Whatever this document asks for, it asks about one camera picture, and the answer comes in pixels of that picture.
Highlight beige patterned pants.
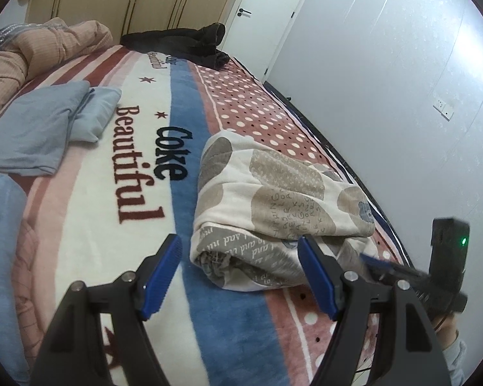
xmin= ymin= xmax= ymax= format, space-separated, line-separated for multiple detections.
xmin=189 ymin=131 xmax=377 ymax=292

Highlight person's right forearm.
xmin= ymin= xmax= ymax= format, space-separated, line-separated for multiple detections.
xmin=434 ymin=314 xmax=468 ymax=384

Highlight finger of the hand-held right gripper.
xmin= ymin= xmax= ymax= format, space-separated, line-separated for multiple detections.
xmin=360 ymin=253 xmax=412 ymax=280

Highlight white wall socket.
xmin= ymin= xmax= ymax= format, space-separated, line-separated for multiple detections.
xmin=432 ymin=98 xmax=455 ymax=121

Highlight grey-blue folded cloth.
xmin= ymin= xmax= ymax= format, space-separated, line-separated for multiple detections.
xmin=0 ymin=80 xmax=91 ymax=178

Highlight pink quilt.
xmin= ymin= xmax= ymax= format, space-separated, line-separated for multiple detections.
xmin=0 ymin=18 xmax=114 ymax=126

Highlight striped printed blanket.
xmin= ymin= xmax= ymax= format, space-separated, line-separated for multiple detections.
xmin=0 ymin=42 xmax=412 ymax=386

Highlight black garment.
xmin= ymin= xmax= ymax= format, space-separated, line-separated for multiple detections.
xmin=120 ymin=23 xmax=231 ymax=70

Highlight blue pillow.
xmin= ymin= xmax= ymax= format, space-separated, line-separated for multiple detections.
xmin=0 ymin=173 xmax=33 ymax=375

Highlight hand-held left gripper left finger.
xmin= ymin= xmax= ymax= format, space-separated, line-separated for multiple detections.
xmin=31 ymin=233 xmax=184 ymax=386

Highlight white door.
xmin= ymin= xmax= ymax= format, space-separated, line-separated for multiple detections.
xmin=221 ymin=0 xmax=314 ymax=76

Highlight light blue folded cloth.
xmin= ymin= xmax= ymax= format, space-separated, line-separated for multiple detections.
xmin=69 ymin=86 xmax=123 ymax=144

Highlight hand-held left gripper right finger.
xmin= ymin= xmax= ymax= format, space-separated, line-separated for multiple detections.
xmin=297 ymin=235 xmax=447 ymax=386

